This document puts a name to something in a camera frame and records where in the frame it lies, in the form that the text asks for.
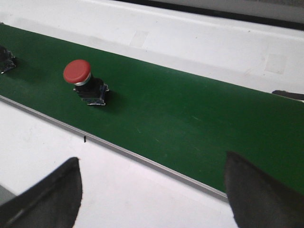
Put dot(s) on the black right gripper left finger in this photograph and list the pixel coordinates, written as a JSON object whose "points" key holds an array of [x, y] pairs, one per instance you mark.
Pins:
{"points": [[53, 202]]}

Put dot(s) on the green conveyor belt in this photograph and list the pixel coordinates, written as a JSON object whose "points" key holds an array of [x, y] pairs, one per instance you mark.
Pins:
{"points": [[182, 121]]}

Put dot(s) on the aluminium conveyor frame rail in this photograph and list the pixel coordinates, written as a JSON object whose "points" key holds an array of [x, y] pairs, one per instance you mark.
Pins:
{"points": [[120, 150]]}

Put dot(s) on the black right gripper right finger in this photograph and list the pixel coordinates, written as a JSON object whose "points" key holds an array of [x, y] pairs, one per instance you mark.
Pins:
{"points": [[258, 200]]}

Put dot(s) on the yellow mushroom push button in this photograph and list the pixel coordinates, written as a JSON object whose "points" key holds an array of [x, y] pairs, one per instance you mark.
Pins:
{"points": [[6, 60]]}

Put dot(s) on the black sensor bracket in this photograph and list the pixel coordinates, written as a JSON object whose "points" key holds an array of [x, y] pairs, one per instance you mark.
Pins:
{"points": [[295, 96]]}

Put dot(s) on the red mushroom push button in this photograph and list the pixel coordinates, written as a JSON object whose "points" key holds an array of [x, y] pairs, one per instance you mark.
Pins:
{"points": [[90, 89]]}

